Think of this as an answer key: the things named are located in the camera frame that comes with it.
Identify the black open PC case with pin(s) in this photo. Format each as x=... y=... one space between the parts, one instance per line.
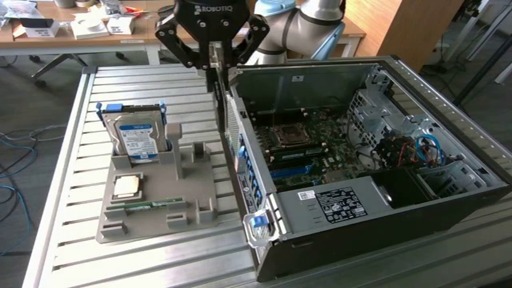
x=360 y=240

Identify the clear plastic bag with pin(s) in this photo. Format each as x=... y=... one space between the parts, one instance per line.
x=20 y=9

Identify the green motherboard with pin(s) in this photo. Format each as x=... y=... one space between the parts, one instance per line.
x=340 y=150

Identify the grey plastic parts rack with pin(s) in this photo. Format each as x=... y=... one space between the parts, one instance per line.
x=160 y=186

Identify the CPU chip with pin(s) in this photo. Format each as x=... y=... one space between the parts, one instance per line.
x=125 y=186

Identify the wooden cabinet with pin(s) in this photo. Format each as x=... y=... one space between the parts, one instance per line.
x=408 y=30

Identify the small white cardboard box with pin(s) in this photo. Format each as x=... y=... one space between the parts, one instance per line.
x=120 y=25

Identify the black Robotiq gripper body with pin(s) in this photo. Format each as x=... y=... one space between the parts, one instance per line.
x=212 y=21

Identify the blue expansion slot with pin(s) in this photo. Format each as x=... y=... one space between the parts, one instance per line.
x=292 y=173

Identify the black graphics card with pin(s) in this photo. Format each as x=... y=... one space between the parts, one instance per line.
x=218 y=105

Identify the wooden desk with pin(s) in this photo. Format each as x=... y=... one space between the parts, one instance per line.
x=60 y=42

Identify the grey power supply unit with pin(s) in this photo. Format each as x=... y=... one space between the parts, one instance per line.
x=304 y=216

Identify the blue case latch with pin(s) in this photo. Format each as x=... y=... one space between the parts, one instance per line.
x=257 y=222

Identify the metal CPU socket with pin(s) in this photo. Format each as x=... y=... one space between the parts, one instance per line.
x=289 y=135

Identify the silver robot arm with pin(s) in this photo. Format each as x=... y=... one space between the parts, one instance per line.
x=304 y=18

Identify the white box with black lid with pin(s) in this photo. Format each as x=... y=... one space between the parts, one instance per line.
x=40 y=30

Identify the hard disk with blue bracket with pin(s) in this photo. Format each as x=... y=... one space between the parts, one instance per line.
x=136 y=138

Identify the white box with tape roll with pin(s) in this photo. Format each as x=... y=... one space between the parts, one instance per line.
x=89 y=28

